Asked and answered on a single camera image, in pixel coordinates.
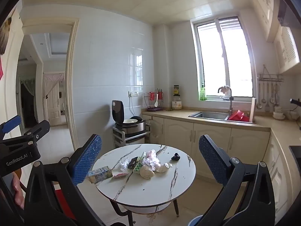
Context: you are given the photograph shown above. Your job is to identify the green dish soap bottle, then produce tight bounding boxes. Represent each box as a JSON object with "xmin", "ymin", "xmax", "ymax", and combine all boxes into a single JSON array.
[{"xmin": 199, "ymin": 83, "xmax": 207, "ymax": 101}]

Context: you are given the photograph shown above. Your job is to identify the black rice cooker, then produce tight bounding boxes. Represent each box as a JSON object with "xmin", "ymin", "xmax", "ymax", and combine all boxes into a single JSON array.
[{"xmin": 111, "ymin": 100, "xmax": 146, "ymax": 134}]

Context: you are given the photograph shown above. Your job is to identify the grey kitchen cart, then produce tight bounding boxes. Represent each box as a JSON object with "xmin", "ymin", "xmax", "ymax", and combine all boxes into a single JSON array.
[{"xmin": 112, "ymin": 122, "xmax": 151, "ymax": 149}]

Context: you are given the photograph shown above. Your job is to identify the wall utensil rack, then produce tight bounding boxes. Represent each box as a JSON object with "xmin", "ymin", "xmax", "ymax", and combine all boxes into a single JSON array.
[{"xmin": 257, "ymin": 65, "xmax": 284, "ymax": 83}]

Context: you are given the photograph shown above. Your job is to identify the black snack packet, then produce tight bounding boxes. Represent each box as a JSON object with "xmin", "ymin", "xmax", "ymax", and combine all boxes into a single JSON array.
[{"xmin": 128, "ymin": 157, "xmax": 140, "ymax": 169}]

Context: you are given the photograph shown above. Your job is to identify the crumpled white tissue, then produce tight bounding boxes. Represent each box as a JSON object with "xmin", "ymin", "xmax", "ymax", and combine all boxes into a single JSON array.
[{"xmin": 142, "ymin": 149, "xmax": 161, "ymax": 171}]

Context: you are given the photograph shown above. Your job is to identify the red plastic stool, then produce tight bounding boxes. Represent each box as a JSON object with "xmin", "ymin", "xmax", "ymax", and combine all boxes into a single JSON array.
[{"xmin": 52, "ymin": 185, "xmax": 71, "ymax": 217}]

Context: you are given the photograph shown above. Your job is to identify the beige paper ball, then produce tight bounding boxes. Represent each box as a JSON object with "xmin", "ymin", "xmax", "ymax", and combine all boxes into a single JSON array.
[{"xmin": 140, "ymin": 165, "xmax": 155, "ymax": 179}]

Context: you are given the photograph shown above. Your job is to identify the hanging metal ladle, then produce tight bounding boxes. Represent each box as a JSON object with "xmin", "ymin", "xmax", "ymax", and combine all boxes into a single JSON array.
[{"xmin": 256, "ymin": 81, "xmax": 263, "ymax": 110}]

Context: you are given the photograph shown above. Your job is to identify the red plastic basin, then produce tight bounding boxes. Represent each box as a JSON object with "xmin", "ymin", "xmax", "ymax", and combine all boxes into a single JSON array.
[{"xmin": 228, "ymin": 109, "xmax": 250, "ymax": 122}]

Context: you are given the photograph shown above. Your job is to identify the black cooktop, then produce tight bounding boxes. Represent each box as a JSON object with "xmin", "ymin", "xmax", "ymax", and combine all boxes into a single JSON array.
[{"xmin": 289, "ymin": 145, "xmax": 301, "ymax": 170}]

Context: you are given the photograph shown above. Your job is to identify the steel kitchen sink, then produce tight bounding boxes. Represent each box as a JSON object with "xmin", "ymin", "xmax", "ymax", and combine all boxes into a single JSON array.
[{"xmin": 188, "ymin": 111, "xmax": 230, "ymax": 121}]

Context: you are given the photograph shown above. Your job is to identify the white crumpled paper ball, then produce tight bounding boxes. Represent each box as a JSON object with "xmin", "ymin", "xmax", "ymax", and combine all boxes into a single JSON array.
[{"xmin": 154, "ymin": 162, "xmax": 173, "ymax": 173}]

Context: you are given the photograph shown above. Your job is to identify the round marble table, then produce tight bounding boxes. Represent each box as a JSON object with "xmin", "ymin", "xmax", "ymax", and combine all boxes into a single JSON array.
[{"xmin": 90, "ymin": 144, "xmax": 197, "ymax": 217}]

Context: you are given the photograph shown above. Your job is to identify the green snack packet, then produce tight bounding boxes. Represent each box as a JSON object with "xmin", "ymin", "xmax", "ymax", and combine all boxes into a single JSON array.
[{"xmin": 132, "ymin": 152, "xmax": 146, "ymax": 174}]

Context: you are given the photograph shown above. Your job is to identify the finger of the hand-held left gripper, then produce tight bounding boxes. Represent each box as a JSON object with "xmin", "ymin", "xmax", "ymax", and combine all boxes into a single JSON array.
[
  {"xmin": 0, "ymin": 115, "xmax": 22, "ymax": 137},
  {"xmin": 0, "ymin": 120, "xmax": 51, "ymax": 149}
]

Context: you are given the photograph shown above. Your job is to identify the metal faucet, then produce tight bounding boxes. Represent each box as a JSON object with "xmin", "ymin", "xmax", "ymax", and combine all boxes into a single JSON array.
[{"xmin": 217, "ymin": 87, "xmax": 234, "ymax": 116}]

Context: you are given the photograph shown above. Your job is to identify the kitchen window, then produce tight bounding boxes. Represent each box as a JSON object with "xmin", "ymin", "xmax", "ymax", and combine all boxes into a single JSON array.
[{"xmin": 190, "ymin": 16, "xmax": 257, "ymax": 102}]

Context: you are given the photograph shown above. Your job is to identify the white plastic wrapper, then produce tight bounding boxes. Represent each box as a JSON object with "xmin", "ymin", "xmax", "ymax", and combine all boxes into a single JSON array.
[{"xmin": 119, "ymin": 159, "xmax": 131, "ymax": 172}]

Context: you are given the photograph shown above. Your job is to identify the cream wall cabinet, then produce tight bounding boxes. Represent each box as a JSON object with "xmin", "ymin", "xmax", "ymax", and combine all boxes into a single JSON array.
[{"xmin": 249, "ymin": 0, "xmax": 301, "ymax": 74}]

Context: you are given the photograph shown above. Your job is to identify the clear storage jar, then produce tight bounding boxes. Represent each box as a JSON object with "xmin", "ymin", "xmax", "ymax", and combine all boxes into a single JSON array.
[{"xmin": 172, "ymin": 95, "xmax": 182, "ymax": 111}]

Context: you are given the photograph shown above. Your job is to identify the white panelled door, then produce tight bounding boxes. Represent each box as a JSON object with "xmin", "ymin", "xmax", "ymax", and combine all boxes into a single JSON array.
[{"xmin": 43, "ymin": 73, "xmax": 65, "ymax": 126}]

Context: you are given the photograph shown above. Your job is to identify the hanging metal spatula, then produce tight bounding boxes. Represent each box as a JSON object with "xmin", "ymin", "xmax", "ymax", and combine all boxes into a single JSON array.
[{"xmin": 265, "ymin": 82, "xmax": 271, "ymax": 113}]

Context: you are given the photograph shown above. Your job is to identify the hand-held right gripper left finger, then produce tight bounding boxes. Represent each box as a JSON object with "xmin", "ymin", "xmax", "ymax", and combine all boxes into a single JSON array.
[{"xmin": 22, "ymin": 134, "xmax": 111, "ymax": 226}]

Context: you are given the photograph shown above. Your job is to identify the wooden cutting board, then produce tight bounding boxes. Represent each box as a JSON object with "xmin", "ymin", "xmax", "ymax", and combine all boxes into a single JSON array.
[{"xmin": 249, "ymin": 97, "xmax": 257, "ymax": 123}]

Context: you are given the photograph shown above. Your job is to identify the stack of white bowls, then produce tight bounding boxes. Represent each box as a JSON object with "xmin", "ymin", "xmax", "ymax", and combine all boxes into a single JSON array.
[{"xmin": 272, "ymin": 106, "xmax": 286, "ymax": 120}]

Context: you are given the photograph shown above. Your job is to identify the person's left hand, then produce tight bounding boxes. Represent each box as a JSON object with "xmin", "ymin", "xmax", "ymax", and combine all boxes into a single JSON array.
[{"xmin": 11, "ymin": 169, "xmax": 26, "ymax": 211}]

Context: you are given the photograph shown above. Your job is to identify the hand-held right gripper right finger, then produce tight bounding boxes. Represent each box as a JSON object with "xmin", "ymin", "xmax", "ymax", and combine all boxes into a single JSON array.
[{"xmin": 189, "ymin": 134, "xmax": 275, "ymax": 226}]

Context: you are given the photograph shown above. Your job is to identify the blue bin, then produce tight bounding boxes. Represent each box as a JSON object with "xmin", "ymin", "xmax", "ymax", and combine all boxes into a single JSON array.
[{"xmin": 187, "ymin": 215, "xmax": 205, "ymax": 226}]

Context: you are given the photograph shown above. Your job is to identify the small milk carton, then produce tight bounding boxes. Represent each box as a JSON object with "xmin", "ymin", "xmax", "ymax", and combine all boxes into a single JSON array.
[{"xmin": 87, "ymin": 165, "xmax": 114, "ymax": 183}]

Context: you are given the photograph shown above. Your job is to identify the wire dish rack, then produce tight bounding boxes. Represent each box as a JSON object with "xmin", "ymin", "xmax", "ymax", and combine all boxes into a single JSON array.
[{"xmin": 144, "ymin": 88, "xmax": 164, "ymax": 112}]

